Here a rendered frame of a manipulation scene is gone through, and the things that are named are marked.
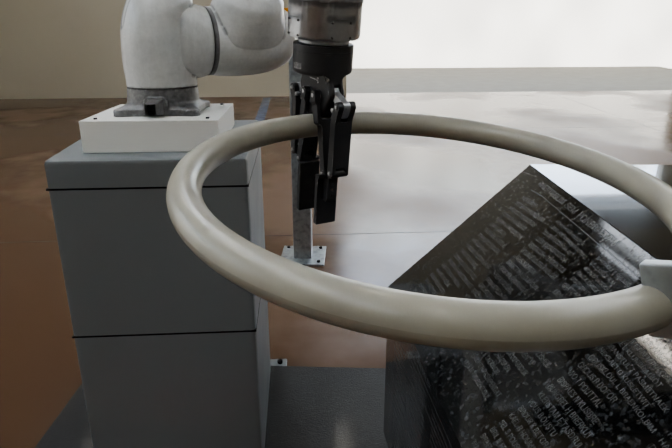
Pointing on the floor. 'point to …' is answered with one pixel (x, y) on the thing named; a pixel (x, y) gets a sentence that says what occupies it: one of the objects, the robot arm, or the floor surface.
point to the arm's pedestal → (160, 302)
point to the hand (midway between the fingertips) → (316, 193)
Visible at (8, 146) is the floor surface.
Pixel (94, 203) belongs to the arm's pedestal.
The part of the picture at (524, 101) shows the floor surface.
